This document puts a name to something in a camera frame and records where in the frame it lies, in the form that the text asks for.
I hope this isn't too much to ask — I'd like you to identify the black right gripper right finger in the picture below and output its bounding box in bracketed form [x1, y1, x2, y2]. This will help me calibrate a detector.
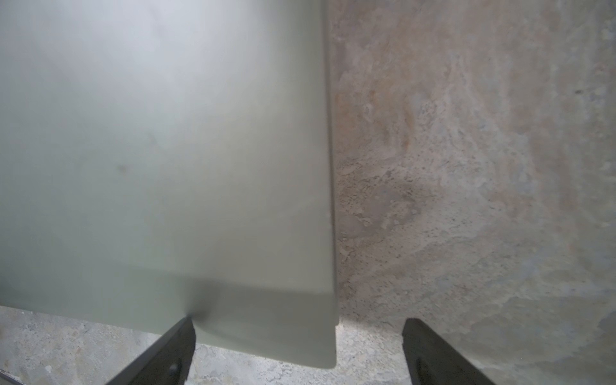
[402, 319, 494, 385]

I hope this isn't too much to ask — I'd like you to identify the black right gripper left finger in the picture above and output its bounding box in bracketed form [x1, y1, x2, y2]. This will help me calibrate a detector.
[107, 317, 197, 385]

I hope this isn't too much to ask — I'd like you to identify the silver laptop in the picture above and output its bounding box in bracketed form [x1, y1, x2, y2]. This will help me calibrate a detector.
[1, 1, 338, 369]

